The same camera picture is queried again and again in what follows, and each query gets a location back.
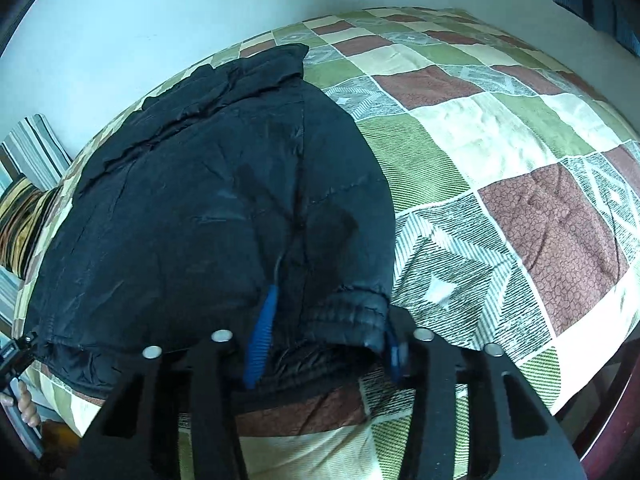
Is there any black puffer jacket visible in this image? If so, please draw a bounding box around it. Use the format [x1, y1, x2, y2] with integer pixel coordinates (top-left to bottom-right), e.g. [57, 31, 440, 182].
[25, 44, 395, 398]

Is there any person's left hand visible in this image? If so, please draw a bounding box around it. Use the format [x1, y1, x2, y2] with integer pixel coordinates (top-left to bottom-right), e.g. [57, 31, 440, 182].
[0, 380, 41, 429]

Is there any striped gold black pillow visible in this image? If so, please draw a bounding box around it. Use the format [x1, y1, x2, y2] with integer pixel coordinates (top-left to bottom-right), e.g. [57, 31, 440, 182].
[0, 174, 60, 281]

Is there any checkered patchwork bed cover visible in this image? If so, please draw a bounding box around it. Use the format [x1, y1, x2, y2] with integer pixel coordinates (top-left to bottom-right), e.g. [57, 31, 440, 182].
[25, 8, 639, 479]

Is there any striped upholstered headboard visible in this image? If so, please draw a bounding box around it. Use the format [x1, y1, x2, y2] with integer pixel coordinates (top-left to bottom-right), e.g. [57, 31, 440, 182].
[1, 114, 72, 336]

